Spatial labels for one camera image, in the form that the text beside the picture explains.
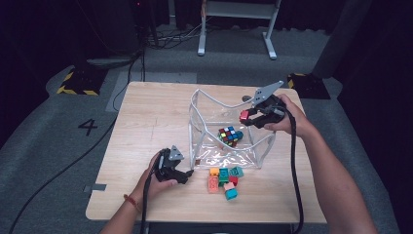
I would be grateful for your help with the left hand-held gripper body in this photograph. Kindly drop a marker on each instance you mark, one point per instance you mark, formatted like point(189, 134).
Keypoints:
point(165, 169)

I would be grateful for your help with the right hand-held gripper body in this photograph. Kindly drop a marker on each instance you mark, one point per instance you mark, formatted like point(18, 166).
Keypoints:
point(276, 113)

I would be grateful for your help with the red toy block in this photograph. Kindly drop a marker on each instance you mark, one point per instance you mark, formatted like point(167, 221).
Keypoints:
point(244, 115)
point(233, 180)

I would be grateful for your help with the teal blue toy block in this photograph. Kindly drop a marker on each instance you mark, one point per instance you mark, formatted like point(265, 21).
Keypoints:
point(239, 134)

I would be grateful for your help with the yellow toy block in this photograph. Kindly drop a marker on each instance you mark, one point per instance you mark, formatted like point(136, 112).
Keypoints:
point(214, 171)

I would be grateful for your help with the salmon toy block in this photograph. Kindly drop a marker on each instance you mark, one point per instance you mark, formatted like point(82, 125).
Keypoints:
point(212, 185)

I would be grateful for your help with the multicoloured puzzle cube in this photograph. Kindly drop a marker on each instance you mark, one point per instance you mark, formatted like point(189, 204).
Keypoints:
point(228, 136)

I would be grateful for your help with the green toy block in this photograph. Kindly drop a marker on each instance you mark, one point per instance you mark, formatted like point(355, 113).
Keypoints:
point(223, 181)

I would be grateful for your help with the clear plastic bag white trim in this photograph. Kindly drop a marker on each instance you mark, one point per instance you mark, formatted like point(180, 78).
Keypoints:
point(207, 107)

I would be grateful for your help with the person's right hand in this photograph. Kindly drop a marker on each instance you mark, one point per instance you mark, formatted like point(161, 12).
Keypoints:
point(297, 122)

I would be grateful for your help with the person's left hand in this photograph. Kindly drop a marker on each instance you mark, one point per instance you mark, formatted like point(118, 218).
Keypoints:
point(147, 187)

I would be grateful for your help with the grey round table grommet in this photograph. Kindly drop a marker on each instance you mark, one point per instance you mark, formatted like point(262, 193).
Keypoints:
point(245, 97)

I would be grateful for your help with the black yellow striped base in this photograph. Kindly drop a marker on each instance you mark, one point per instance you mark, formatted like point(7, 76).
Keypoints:
point(82, 81)
point(308, 86)

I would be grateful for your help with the grey tape piece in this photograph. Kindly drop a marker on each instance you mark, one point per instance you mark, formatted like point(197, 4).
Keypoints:
point(95, 187)

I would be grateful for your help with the grey stand column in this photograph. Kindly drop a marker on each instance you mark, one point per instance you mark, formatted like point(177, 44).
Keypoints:
point(344, 35)

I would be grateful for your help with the dark stand with flat base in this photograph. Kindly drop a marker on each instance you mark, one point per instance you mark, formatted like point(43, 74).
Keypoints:
point(110, 61)

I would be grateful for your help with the white metal desk frame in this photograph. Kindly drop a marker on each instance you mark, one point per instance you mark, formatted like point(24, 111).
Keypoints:
point(240, 9)

